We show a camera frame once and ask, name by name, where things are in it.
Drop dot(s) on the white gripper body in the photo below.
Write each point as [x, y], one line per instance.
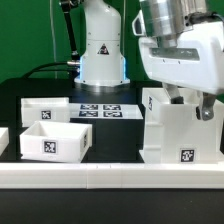
[196, 63]

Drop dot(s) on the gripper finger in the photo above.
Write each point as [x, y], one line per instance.
[204, 111]
[173, 93]

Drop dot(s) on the white drawer cabinet box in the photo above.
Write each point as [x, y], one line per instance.
[174, 134]

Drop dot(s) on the white front drawer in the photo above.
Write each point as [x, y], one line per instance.
[56, 142]

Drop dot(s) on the white drawer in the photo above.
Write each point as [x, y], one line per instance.
[56, 142]
[44, 109]

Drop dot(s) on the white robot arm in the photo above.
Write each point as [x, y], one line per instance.
[102, 65]

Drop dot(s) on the white rear drawer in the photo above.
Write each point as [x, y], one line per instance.
[44, 109]

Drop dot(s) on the white marker tag sheet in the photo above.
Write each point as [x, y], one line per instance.
[105, 111]

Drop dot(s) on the white left fence piece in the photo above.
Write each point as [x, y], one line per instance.
[4, 139]

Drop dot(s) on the white front fence rail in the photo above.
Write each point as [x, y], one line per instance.
[108, 176]

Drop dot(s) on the black jointed camera stand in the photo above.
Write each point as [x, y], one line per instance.
[67, 6]

